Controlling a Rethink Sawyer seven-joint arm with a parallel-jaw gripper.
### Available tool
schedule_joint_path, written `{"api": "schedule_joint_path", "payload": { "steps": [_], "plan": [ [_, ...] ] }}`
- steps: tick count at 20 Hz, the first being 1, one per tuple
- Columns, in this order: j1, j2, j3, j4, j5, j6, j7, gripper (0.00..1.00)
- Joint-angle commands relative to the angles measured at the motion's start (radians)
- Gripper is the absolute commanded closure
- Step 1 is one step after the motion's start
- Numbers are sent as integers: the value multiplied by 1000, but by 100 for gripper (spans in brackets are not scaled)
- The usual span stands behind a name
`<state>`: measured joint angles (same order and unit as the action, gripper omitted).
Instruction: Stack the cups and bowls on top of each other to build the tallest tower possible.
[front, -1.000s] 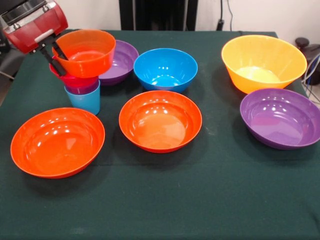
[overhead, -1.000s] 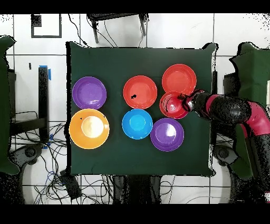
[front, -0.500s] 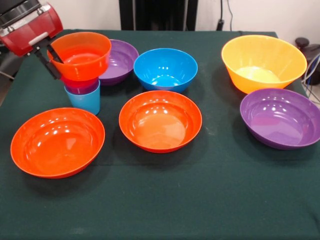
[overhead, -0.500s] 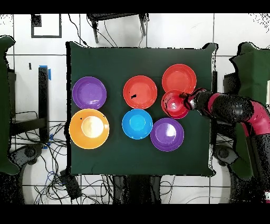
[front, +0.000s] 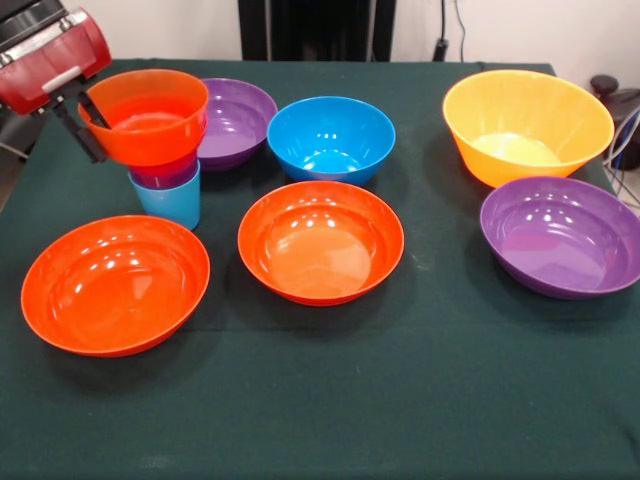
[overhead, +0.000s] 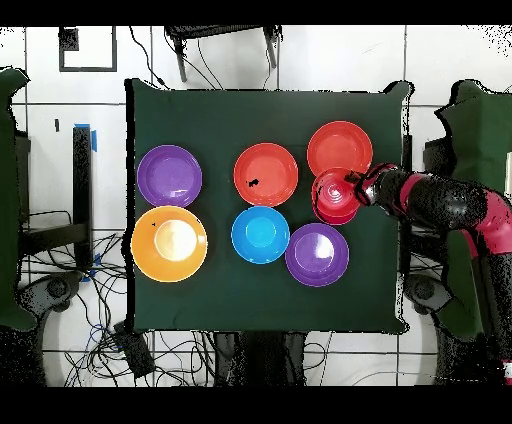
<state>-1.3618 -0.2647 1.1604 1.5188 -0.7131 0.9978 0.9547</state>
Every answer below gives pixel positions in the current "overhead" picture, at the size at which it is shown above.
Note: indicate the green cloth covered table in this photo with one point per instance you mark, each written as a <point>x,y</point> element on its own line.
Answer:
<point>8,200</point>
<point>480,140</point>

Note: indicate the blue tape strip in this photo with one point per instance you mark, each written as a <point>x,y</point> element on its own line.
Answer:
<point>94,142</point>

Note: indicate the small deep orange bowl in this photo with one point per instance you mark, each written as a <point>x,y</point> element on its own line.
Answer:
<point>334,192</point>

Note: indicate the purple plastic bowl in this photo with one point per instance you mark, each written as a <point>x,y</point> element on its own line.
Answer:
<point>316,256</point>
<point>169,176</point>

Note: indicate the black metal chair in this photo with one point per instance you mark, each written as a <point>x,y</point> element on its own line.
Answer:
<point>216,31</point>

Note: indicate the dark green tablecloth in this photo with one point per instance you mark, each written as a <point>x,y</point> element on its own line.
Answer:
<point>240,116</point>

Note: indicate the wide red-orange bowl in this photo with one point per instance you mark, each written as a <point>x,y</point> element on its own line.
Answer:
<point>272,168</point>
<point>340,148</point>

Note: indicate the large yellow-orange bowl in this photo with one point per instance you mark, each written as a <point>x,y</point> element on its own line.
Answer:
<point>144,244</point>

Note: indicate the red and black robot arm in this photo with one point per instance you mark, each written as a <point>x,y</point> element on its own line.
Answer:
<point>452,208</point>

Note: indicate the black square frame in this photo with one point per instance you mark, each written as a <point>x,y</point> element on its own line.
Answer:
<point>68,40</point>

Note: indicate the black table frame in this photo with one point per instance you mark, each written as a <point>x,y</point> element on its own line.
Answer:
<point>82,180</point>

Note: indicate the blue plastic bowl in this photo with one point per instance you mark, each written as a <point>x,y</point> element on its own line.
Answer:
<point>260,234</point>

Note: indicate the black power brick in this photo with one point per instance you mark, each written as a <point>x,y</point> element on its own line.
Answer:
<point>134,352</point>

